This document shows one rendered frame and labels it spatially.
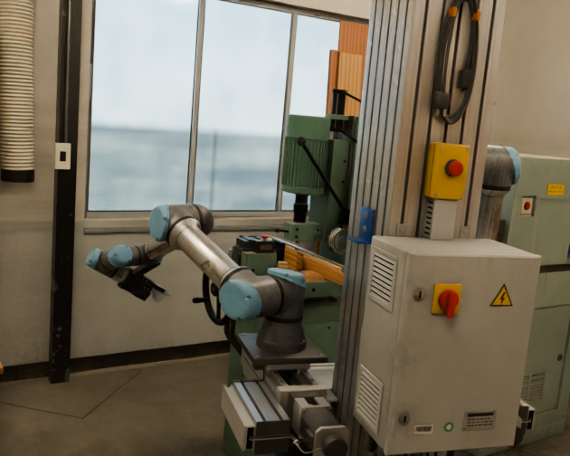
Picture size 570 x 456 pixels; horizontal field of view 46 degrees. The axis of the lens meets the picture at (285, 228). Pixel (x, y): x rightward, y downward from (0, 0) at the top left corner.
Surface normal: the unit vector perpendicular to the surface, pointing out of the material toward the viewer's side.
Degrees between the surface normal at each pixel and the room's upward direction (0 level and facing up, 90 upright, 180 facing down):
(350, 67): 86
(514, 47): 90
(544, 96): 90
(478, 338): 90
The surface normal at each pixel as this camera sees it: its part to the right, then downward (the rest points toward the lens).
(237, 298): -0.63, 0.12
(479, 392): 0.29, 0.18
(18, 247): 0.53, 0.18
